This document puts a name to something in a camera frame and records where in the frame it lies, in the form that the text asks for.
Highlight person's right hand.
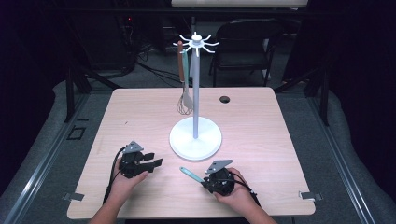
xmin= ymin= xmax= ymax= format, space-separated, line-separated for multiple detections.
xmin=212 ymin=167 xmax=259 ymax=213

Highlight black metal stand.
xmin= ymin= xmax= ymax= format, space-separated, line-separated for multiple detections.
xmin=64 ymin=64 xmax=123 ymax=123
xmin=274 ymin=65 xmax=331 ymax=127

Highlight white utensil rack stand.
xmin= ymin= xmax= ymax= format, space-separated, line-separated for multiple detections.
xmin=169 ymin=31 xmax=223 ymax=161

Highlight grey metal table bracket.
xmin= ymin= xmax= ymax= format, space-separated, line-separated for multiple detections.
xmin=298 ymin=190 xmax=324 ymax=202
xmin=63 ymin=191 xmax=85 ymax=203

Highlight black folding chair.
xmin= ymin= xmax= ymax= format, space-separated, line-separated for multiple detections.
xmin=207 ymin=18 xmax=285 ymax=88

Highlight black floor cables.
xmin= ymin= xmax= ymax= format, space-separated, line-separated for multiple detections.
xmin=135 ymin=46 xmax=188 ymax=89

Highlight wooden handle wire whisk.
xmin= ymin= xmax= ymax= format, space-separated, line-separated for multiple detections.
xmin=176 ymin=40 xmax=194 ymax=116

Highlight person's left hand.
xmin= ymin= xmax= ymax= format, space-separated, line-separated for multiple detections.
xmin=108 ymin=161 xmax=150 ymax=203

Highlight teal handle white spatula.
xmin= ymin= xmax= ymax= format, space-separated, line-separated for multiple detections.
xmin=181 ymin=49 xmax=194 ymax=111

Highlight left hand-held gripper cable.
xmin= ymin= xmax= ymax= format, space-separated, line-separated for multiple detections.
xmin=102 ymin=146 xmax=128 ymax=205

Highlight aluminium floor rail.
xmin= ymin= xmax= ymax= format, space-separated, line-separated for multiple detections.
xmin=0 ymin=92 xmax=92 ymax=224
xmin=306 ymin=92 xmax=378 ymax=224

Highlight teal handle basting brush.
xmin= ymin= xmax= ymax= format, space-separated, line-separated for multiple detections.
xmin=179 ymin=166 xmax=207 ymax=185

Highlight right hand-held gripper cable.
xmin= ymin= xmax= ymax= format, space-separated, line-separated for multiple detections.
xmin=228 ymin=172 xmax=262 ymax=207

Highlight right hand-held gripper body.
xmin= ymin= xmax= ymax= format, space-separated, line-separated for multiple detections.
xmin=201 ymin=159 xmax=236 ymax=197

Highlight hand-held gripper cable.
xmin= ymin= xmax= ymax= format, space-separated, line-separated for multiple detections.
xmin=102 ymin=146 xmax=128 ymax=205
xmin=228 ymin=172 xmax=262 ymax=207

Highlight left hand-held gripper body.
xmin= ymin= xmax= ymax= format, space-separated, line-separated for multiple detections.
xmin=119 ymin=140 xmax=151 ymax=179

